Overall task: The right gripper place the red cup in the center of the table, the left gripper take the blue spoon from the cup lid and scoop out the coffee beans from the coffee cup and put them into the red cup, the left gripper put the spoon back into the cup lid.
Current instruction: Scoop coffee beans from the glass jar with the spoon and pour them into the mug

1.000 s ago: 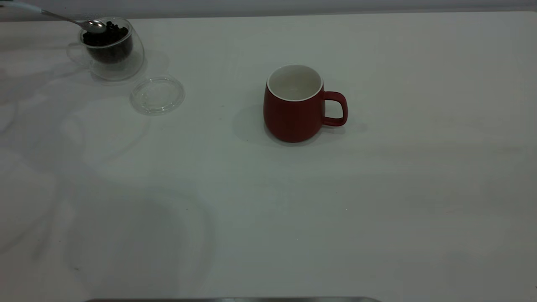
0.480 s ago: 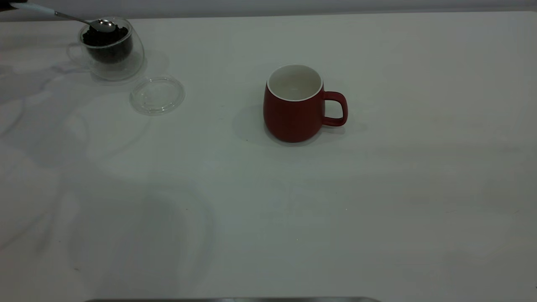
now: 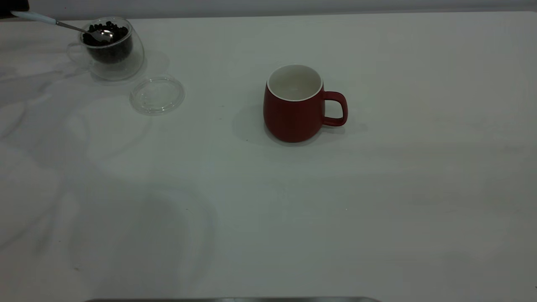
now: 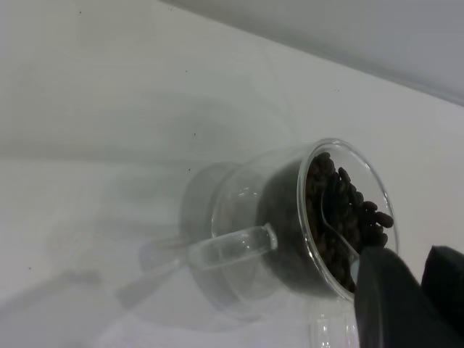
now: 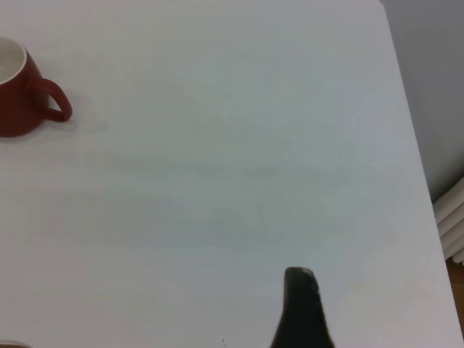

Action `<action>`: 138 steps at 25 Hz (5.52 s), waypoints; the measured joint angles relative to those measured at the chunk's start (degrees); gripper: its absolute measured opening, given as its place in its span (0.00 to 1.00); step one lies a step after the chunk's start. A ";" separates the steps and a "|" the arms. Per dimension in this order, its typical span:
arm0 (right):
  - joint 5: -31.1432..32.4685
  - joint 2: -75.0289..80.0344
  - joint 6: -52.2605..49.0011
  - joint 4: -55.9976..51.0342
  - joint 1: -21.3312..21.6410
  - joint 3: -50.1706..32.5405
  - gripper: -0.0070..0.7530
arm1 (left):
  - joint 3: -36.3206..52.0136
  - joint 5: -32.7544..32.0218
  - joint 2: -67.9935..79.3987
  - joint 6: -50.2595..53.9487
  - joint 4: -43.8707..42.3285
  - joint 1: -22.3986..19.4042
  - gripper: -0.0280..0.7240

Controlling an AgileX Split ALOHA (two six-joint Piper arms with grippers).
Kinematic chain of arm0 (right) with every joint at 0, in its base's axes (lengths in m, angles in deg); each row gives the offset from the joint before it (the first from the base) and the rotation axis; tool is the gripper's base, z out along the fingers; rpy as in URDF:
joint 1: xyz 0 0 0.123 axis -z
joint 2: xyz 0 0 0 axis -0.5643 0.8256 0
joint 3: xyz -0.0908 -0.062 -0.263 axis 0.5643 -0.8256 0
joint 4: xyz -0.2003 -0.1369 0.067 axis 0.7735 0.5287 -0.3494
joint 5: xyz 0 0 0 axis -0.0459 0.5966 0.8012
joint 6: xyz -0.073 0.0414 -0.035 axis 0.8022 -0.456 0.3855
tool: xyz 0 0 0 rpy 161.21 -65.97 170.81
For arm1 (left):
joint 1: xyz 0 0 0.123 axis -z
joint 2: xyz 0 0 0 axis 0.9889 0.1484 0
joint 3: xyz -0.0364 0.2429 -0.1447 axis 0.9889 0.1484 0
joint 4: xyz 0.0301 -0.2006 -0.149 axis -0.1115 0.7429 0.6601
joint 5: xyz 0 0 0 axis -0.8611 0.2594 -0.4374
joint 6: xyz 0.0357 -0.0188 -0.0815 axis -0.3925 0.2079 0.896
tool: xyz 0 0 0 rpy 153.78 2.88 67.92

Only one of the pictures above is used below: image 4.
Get clear glass cup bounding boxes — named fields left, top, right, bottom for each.
left=181, top=137, right=399, bottom=320

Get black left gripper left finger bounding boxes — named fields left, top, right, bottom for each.
left=353, top=247, right=464, bottom=348

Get small clear glass dish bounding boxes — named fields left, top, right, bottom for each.
left=307, top=299, right=364, bottom=348

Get dark coffee beans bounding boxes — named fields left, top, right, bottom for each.
left=260, top=152, right=394, bottom=295

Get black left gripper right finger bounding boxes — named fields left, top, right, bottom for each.
left=421, top=244, right=464, bottom=324

